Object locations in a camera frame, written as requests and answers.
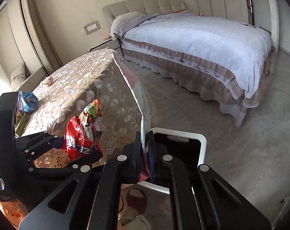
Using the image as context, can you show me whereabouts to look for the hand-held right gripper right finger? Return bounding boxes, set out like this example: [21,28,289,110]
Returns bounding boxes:
[147,131,272,230]

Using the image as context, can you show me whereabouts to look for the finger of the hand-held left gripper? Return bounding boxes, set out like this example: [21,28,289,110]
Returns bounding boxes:
[16,133,64,153]
[25,152,106,182]

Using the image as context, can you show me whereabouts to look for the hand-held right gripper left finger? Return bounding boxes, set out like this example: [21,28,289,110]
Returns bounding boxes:
[18,131,143,230]

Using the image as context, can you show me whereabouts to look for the pink plastic wrapper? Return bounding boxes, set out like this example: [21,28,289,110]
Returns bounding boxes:
[140,144,150,181]

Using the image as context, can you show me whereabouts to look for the red snack bag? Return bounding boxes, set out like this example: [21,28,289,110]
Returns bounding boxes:
[64,116,105,161]

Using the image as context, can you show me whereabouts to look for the white trash bin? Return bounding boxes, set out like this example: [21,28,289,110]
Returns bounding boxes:
[138,127,207,194]

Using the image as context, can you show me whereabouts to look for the green orange wrapper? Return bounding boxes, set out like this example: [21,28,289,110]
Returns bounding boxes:
[79,99,103,142]

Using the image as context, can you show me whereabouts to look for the pale green packet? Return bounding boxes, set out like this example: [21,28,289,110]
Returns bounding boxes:
[16,113,29,135]

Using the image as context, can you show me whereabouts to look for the brown white slipper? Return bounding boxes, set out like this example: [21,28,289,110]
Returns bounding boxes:
[120,187,150,230]

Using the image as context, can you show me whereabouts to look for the blue plastic bag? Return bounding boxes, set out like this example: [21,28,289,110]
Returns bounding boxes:
[18,91,39,113]

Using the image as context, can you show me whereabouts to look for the beige cushion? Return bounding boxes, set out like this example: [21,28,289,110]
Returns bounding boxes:
[10,62,27,89]

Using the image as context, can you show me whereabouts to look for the beige window seat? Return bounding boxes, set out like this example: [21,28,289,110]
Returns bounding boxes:
[11,66,48,93]

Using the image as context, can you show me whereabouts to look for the round table with floral cloth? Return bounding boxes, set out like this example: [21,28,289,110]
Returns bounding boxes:
[16,49,151,170]

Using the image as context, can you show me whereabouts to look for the beige upholstered bed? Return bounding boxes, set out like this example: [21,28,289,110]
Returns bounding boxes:
[102,0,278,127]

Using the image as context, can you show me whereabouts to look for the white bedside table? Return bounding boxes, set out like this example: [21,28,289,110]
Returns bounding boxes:
[89,39,123,57]

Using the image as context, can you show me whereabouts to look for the light blue duvet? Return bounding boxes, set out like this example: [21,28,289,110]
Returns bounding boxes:
[122,11,272,99]

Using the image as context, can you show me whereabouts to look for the grey pillow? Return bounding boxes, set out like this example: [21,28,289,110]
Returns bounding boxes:
[110,12,145,41]

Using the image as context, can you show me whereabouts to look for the beige wardrobe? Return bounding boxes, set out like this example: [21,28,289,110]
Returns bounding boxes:
[183,0,251,22]

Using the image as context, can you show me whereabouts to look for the framed wall switch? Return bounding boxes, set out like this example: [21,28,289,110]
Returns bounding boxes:
[84,22,100,34]

